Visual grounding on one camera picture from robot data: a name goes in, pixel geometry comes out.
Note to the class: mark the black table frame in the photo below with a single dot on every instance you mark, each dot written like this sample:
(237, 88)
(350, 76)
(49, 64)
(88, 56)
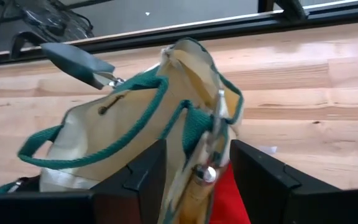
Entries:
(228, 26)

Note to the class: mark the black floor fan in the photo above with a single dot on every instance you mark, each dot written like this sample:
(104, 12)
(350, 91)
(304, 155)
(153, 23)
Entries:
(54, 25)

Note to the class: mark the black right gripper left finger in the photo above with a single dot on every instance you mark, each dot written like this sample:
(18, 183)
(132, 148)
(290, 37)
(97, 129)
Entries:
(135, 199)

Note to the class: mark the red gardening glove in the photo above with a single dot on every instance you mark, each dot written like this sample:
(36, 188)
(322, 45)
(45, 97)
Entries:
(228, 202)

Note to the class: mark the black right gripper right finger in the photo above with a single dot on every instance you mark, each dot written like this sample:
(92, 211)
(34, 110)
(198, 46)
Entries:
(269, 196)

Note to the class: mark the cream green gardening bag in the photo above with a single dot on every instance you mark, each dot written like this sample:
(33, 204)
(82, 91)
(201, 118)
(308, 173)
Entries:
(104, 133)

